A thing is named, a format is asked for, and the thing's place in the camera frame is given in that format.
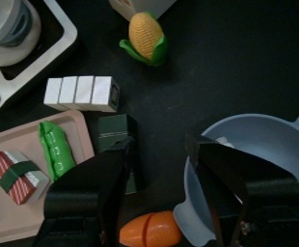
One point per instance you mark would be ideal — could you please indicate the yellow toy corn cob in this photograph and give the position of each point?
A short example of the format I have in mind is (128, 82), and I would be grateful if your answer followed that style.
(146, 37)

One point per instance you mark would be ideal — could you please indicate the white toy pot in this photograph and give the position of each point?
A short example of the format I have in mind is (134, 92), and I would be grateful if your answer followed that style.
(6, 29)

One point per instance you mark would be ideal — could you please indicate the light blue plastic bowl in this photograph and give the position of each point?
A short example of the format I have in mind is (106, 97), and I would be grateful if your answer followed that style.
(269, 144)

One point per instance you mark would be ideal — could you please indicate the orange toy fruit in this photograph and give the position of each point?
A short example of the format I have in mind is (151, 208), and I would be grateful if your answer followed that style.
(150, 230)

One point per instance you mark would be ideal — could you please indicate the pink plastic tray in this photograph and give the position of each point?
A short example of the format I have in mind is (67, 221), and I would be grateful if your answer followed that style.
(36, 180)

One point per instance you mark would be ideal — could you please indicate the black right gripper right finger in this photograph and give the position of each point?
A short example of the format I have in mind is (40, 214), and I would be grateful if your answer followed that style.
(246, 186)

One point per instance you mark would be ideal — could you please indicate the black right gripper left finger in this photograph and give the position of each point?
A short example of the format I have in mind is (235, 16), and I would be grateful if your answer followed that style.
(87, 186)

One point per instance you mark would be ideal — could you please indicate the white sliced toy block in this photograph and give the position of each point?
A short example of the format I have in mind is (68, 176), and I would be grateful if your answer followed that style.
(82, 93)

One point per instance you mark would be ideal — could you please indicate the green toy pea pod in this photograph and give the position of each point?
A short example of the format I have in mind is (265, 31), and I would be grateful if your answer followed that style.
(55, 152)

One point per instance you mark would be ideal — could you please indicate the red striped toy sushi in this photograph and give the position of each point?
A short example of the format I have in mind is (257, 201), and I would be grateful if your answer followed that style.
(16, 177)

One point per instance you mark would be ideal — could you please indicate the dark green toy box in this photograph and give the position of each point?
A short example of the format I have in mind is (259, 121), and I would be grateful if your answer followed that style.
(115, 131)

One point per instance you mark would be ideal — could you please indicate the white toy box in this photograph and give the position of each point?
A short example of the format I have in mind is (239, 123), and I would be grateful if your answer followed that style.
(143, 7)

